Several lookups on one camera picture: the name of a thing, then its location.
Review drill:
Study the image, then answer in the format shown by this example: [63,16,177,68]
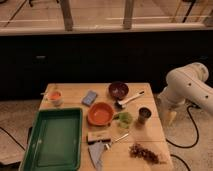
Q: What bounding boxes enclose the green plastic tray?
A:
[20,108,83,171]

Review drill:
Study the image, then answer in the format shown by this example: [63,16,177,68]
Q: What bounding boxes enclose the dark maroon bowl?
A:
[108,81,129,100]

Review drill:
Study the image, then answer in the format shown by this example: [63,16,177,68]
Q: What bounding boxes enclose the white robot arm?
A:
[158,62,213,126]

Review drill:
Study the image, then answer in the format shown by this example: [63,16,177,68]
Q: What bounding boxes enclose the silver spoon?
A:
[104,133,129,150]

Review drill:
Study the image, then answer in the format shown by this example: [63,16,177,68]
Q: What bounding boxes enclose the orange red bowl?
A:
[87,102,114,126]

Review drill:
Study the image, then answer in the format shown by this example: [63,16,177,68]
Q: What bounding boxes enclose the black cable on floor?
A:
[165,105,200,149]

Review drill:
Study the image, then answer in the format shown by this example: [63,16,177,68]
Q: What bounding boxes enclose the small orange cup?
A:
[42,90,63,107]

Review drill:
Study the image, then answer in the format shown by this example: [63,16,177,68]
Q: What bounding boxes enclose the blue sponge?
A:
[82,90,97,106]

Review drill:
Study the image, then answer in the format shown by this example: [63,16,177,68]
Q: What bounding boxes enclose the metal cup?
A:
[137,107,152,126]

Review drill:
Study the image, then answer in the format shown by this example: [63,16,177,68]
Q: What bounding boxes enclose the wooden block eraser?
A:
[87,130,111,144]

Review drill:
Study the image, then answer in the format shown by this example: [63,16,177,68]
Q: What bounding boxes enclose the black cable left floor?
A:
[0,126,26,152]

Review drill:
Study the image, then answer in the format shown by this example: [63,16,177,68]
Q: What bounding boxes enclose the white handled brush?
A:
[115,91,144,109]

